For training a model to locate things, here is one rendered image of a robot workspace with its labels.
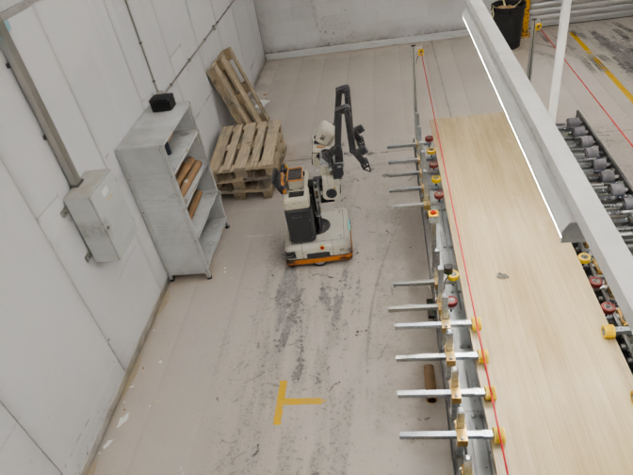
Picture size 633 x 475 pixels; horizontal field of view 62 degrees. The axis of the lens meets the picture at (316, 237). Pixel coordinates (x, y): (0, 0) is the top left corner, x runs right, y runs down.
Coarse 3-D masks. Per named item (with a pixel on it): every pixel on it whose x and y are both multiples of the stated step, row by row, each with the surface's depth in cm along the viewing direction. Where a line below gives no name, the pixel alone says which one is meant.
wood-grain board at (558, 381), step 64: (448, 128) 533; (448, 192) 446; (512, 192) 433; (512, 256) 374; (576, 256) 364; (512, 320) 329; (576, 320) 321; (512, 384) 294; (576, 384) 288; (512, 448) 265; (576, 448) 261
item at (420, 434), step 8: (400, 432) 275; (408, 432) 274; (416, 432) 273; (424, 432) 273; (432, 432) 272; (440, 432) 272; (448, 432) 271; (456, 432) 270; (472, 432) 269; (480, 432) 268; (488, 432) 268
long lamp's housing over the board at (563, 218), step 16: (464, 16) 349; (480, 32) 312; (480, 48) 299; (496, 64) 272; (496, 80) 262; (512, 96) 241; (512, 112) 233; (528, 128) 217; (528, 144) 209; (528, 160) 205; (544, 160) 197; (544, 176) 190; (544, 192) 187; (560, 192) 180; (560, 208) 174; (560, 224) 171; (576, 224) 167; (560, 240) 172; (576, 240) 171
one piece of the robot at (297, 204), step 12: (312, 180) 513; (288, 192) 501; (300, 192) 498; (312, 192) 510; (288, 204) 493; (300, 204) 493; (312, 204) 516; (288, 216) 501; (300, 216) 503; (312, 216) 508; (288, 228) 511; (300, 228) 510; (312, 228) 511; (300, 240) 519; (312, 240) 521
